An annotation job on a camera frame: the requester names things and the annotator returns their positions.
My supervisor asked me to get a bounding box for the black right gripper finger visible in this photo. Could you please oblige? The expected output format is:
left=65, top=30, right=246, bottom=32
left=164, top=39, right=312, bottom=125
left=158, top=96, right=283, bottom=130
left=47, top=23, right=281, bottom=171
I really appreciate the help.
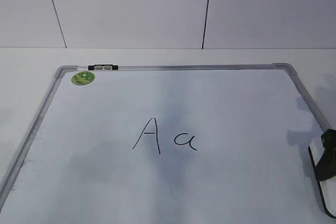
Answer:
left=314, top=129, right=335, bottom=181

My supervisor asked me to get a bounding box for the white eraser with black felt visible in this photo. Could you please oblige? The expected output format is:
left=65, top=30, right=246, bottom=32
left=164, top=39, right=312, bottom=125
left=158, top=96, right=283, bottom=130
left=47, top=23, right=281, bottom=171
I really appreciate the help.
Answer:
left=308, top=138, right=335, bottom=219

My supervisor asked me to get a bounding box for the round green sticker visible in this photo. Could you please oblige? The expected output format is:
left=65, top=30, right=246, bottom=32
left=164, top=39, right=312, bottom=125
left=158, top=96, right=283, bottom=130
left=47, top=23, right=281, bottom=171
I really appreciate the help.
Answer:
left=71, top=71, right=95, bottom=86

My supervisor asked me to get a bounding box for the white board with grey frame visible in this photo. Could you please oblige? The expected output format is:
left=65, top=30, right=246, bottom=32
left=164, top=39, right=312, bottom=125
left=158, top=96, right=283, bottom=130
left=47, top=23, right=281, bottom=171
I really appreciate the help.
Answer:
left=1, top=63, right=335, bottom=223

